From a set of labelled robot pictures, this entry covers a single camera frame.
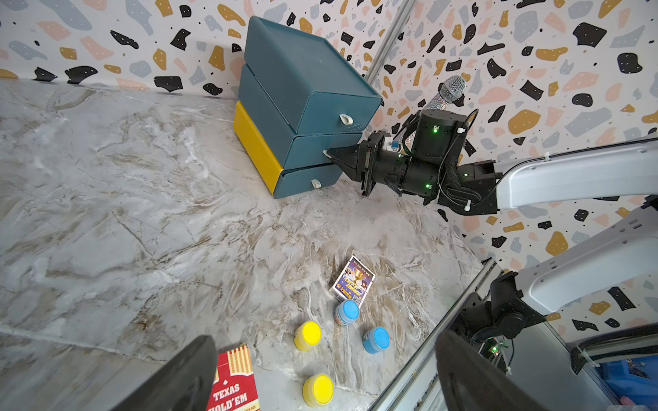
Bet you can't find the glitter microphone on stand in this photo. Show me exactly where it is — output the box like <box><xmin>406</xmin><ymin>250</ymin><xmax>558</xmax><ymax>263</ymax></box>
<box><xmin>423</xmin><ymin>75</ymin><xmax>466</xmax><ymax>110</ymax></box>

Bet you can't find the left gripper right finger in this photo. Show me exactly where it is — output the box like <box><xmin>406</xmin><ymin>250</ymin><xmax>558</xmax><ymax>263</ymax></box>
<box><xmin>437</xmin><ymin>331</ymin><xmax>540</xmax><ymax>411</ymax></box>

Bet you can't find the teal drawer cabinet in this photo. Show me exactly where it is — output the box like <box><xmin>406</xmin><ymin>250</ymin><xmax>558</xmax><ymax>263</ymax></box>
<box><xmin>234</xmin><ymin>16</ymin><xmax>382</xmax><ymax>199</ymax></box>

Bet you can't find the yellow paint can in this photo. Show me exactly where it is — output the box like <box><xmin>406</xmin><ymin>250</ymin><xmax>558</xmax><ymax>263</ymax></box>
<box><xmin>303</xmin><ymin>373</ymin><xmax>335</xmax><ymax>408</ymax></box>
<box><xmin>294</xmin><ymin>320</ymin><xmax>322</xmax><ymax>352</ymax></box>

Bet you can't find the yellow paint can upper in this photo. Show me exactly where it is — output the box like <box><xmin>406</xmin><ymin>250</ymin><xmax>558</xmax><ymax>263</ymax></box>
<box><xmin>294</xmin><ymin>320</ymin><xmax>322</xmax><ymax>352</ymax></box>

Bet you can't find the purple playing card box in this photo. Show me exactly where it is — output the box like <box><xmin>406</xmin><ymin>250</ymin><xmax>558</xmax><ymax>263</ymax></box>
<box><xmin>329</xmin><ymin>255</ymin><xmax>376</xmax><ymax>307</ymax></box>

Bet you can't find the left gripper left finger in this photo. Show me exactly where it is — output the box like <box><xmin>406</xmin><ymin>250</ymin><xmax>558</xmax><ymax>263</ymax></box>
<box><xmin>113</xmin><ymin>335</ymin><xmax>218</xmax><ymax>411</ymax></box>

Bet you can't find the blue paint can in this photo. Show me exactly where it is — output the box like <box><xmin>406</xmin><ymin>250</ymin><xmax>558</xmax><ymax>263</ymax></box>
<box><xmin>363</xmin><ymin>327</ymin><xmax>391</xmax><ymax>354</ymax></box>
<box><xmin>333</xmin><ymin>300</ymin><xmax>360</xmax><ymax>326</ymax></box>

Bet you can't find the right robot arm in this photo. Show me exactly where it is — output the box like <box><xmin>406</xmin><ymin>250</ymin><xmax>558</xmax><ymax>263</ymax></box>
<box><xmin>325</xmin><ymin>109</ymin><xmax>657</xmax><ymax>344</ymax></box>

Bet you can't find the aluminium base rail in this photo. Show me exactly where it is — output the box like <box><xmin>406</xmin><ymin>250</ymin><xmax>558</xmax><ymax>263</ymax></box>
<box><xmin>370</xmin><ymin>258</ymin><xmax>501</xmax><ymax>410</ymax></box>

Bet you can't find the red Texas Hold'em card box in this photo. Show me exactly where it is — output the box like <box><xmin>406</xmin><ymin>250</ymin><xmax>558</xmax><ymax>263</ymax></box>
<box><xmin>207</xmin><ymin>344</ymin><xmax>260</xmax><ymax>411</ymax></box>

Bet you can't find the yellow paint can lower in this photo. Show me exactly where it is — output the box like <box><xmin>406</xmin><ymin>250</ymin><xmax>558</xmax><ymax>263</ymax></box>
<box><xmin>303</xmin><ymin>373</ymin><xmax>335</xmax><ymax>408</ymax></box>

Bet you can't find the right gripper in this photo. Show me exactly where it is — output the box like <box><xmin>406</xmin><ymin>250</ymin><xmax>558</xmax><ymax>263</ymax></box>
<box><xmin>327</xmin><ymin>130</ymin><xmax>411</xmax><ymax>197</ymax></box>

